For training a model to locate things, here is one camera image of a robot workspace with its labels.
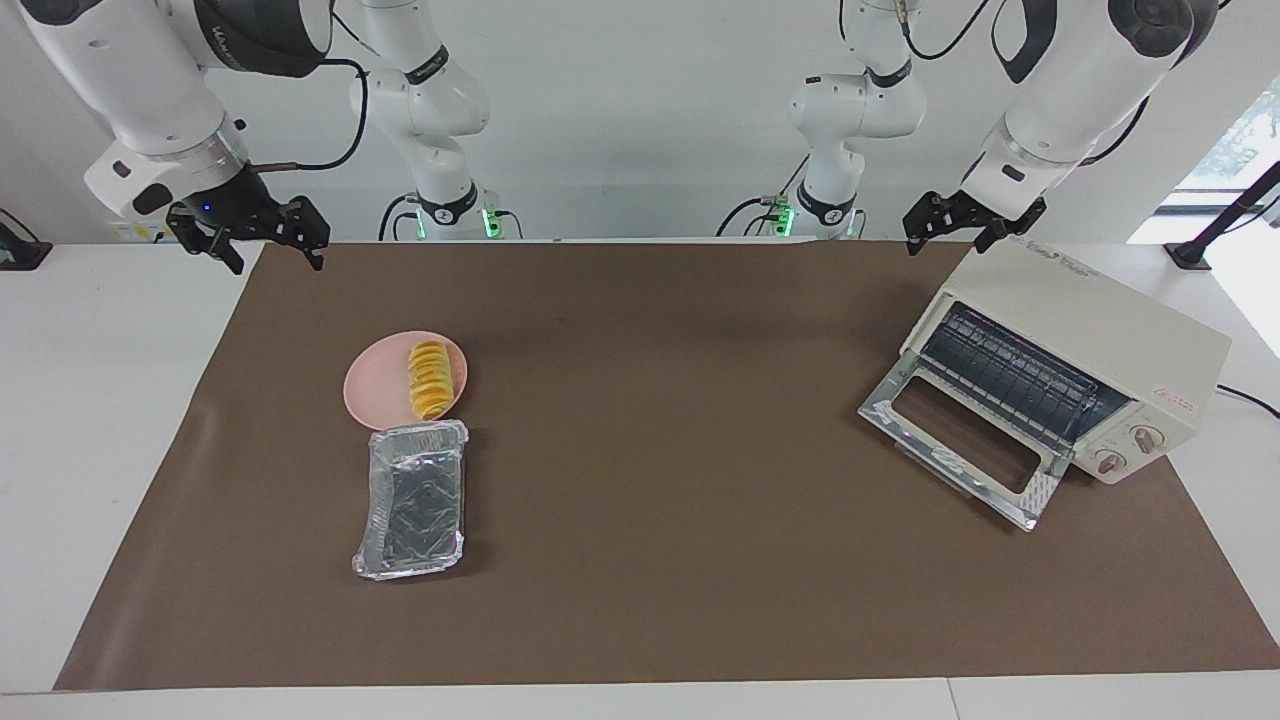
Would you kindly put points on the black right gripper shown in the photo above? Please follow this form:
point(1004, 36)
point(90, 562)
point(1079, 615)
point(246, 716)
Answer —
point(225, 205)

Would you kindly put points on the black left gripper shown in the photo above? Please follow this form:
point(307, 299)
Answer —
point(985, 212)

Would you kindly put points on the yellow twisted bread loaf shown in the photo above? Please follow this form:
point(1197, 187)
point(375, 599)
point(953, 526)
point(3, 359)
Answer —
point(430, 380)

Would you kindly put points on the silver aluminium foil tray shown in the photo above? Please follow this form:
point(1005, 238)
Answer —
point(415, 505)

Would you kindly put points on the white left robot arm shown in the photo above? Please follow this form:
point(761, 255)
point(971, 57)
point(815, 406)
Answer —
point(1080, 90)

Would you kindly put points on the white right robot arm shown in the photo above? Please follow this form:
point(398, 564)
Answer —
point(150, 90)

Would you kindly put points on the cream toaster oven body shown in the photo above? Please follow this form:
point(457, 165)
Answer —
point(1090, 320)

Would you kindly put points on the glass oven door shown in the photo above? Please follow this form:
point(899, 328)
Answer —
point(900, 400)

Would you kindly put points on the small cream oven knob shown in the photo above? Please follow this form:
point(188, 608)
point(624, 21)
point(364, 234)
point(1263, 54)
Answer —
point(1111, 461)

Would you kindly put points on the large cream oven knob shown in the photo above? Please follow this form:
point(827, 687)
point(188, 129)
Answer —
point(1145, 438)

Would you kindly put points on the white box yellow labels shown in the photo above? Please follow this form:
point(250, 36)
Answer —
point(135, 232)

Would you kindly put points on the pink round plate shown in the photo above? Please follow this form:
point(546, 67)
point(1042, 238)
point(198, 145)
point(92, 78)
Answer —
point(375, 390)

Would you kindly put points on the black stand with long pole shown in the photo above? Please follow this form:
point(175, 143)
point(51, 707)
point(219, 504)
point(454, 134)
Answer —
point(1190, 255)

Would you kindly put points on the short black stand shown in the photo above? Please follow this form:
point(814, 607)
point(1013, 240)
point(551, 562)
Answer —
point(20, 255)

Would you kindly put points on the bright window with greenery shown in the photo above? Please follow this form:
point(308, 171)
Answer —
point(1240, 140)

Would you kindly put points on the brown table mat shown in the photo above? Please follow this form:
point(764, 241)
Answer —
point(660, 480)

